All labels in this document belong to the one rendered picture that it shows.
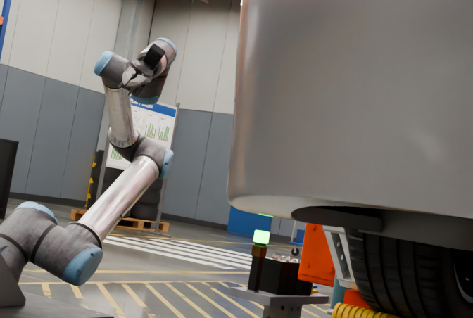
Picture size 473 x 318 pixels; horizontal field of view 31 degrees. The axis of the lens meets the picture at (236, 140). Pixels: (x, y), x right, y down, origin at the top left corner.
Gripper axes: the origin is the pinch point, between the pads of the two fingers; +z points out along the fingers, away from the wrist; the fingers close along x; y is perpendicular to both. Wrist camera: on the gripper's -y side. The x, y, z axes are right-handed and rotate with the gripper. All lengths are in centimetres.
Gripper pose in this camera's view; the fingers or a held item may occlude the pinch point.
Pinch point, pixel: (128, 81)
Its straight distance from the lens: 249.2
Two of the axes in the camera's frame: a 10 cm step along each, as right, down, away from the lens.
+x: -8.0, -6.0, -0.5
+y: -5.5, 7.0, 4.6
